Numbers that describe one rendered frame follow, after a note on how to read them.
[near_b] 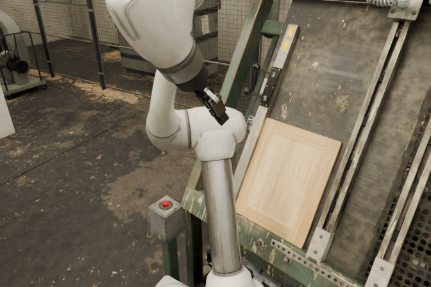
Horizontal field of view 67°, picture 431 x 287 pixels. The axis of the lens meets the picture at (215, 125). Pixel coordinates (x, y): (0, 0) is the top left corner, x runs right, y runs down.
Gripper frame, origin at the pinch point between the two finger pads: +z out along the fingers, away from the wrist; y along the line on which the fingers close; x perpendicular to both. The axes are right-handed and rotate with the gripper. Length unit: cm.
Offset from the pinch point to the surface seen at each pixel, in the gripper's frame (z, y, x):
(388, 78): 53, -10, -60
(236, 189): 82, 19, 11
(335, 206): 72, -22, -11
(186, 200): 89, 39, 33
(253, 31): 59, 61, -55
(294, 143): 73, 9, -22
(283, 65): 61, 35, -48
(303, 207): 79, -11, -3
